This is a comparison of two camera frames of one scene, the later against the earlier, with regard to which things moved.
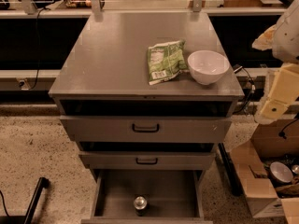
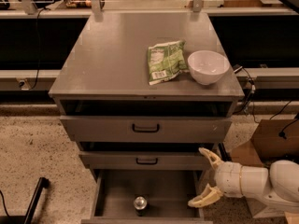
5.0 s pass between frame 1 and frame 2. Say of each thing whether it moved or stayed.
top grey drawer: stayed
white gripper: moved
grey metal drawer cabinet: stayed
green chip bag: stayed
